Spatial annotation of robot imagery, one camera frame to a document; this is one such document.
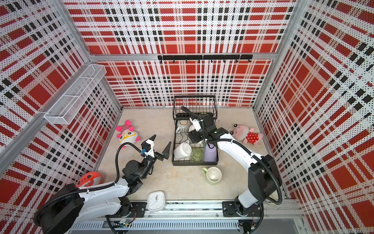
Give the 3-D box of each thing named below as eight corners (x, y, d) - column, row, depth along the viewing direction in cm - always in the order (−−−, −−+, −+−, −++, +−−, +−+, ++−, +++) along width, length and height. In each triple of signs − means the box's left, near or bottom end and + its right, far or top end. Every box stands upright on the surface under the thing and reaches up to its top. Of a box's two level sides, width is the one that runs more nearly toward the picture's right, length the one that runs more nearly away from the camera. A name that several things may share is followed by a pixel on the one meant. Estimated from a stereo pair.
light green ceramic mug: (202, 187, 83) (202, 181, 75) (201, 173, 88) (202, 166, 80) (220, 187, 83) (222, 181, 75) (218, 173, 88) (221, 166, 80)
